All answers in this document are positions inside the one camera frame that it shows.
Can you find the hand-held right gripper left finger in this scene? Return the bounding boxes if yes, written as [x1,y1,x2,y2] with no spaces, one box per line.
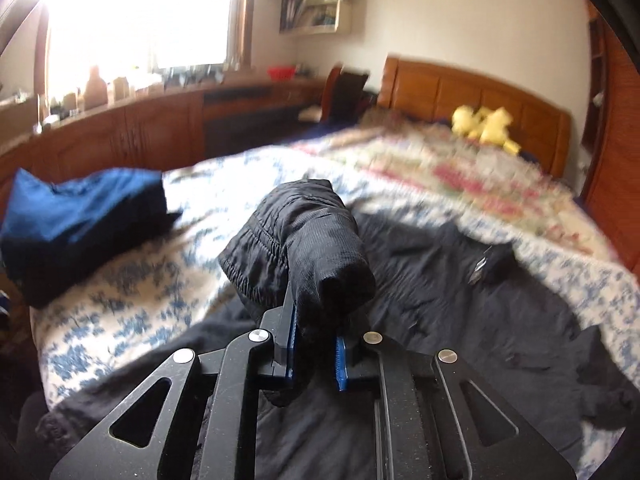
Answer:
[50,280,302,480]

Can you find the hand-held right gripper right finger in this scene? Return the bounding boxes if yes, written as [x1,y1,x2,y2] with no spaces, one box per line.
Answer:
[330,330,576,480]

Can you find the black jacket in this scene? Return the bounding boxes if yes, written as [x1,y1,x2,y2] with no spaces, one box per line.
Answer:
[37,178,640,480]

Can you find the folded blue and black clothes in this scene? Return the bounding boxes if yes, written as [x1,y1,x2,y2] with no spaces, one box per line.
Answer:
[0,167,183,308]

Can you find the blue floral bed sheet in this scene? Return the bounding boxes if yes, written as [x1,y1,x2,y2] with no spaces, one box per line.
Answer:
[30,145,640,480]

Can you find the pink floral quilt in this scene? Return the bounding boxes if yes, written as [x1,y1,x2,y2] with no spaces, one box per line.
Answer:
[290,110,621,261]

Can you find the wooden cabinet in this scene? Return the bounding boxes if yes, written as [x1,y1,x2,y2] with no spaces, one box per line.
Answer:
[0,77,331,186]

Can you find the dark wooden chair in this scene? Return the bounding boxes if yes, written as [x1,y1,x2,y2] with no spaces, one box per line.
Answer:
[320,64,371,123]

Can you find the yellow plush toy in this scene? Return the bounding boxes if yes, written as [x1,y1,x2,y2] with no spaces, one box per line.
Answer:
[451,105,523,156]

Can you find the wooden bed headboard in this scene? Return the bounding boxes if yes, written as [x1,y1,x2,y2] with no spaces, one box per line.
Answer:
[377,55,573,181]

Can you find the pale bottle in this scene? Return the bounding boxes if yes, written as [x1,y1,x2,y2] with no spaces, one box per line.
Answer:
[84,66,108,110]

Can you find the wooden wardrobe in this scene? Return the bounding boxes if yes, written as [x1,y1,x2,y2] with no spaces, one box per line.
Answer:
[580,0,640,271]

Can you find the bright window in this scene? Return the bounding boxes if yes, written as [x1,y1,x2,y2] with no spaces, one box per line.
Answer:
[35,0,251,76]

